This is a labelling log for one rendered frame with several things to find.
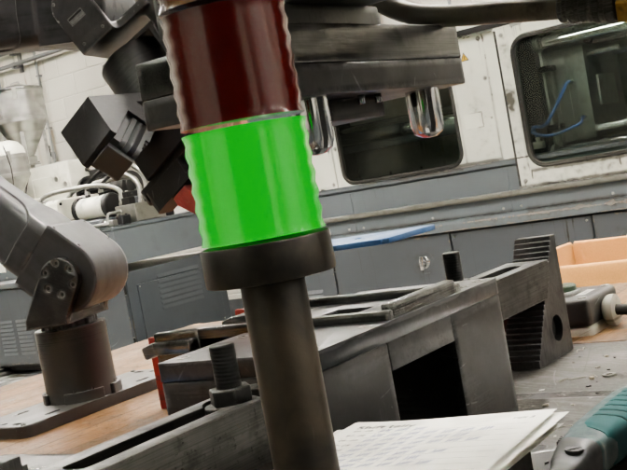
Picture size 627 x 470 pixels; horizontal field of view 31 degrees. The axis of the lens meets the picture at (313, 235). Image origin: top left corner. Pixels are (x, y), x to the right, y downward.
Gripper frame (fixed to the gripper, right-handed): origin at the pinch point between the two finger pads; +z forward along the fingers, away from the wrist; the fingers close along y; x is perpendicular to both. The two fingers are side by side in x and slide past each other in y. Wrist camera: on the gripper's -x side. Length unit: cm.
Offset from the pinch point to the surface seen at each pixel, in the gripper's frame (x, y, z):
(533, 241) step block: 6.8, 15.9, 13.8
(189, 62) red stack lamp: -47, 35, 11
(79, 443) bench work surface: -15.5, -13.4, 6.4
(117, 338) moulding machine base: 459, -463, -175
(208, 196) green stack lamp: -47, 32, 14
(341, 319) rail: -23.0, 17.4, 14.2
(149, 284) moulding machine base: 480, -431, -192
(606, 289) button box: 17.0, 13.9, 19.4
